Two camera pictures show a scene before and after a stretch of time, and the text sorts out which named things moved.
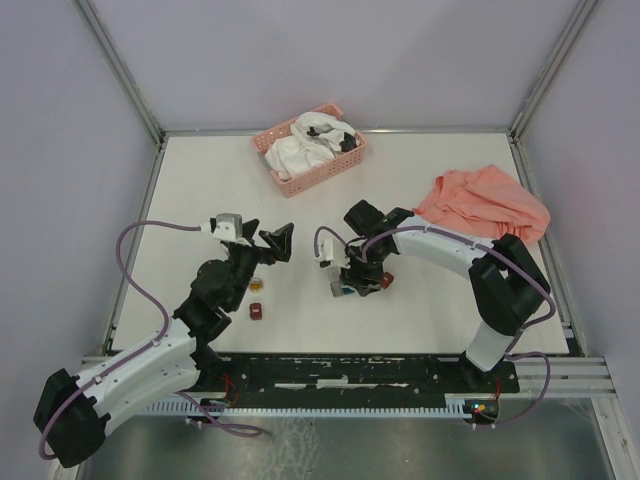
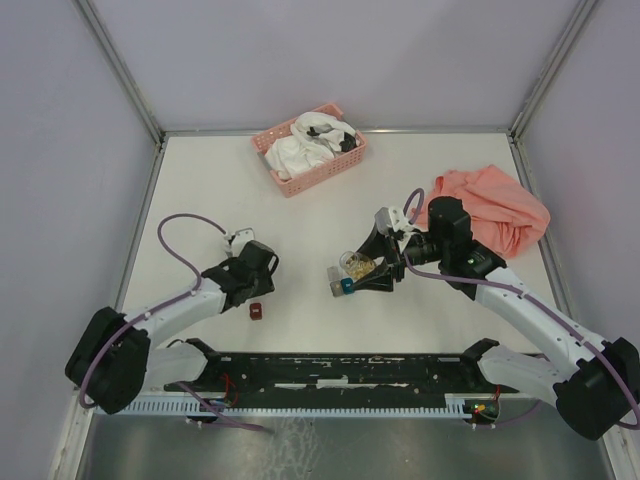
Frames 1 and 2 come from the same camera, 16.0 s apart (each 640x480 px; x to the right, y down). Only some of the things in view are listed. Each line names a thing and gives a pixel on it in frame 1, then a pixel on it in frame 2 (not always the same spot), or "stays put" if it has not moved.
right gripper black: [353, 275] to [381, 278]
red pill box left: [255, 310] stays put
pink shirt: [485, 201] stays put
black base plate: [344, 378] stays put
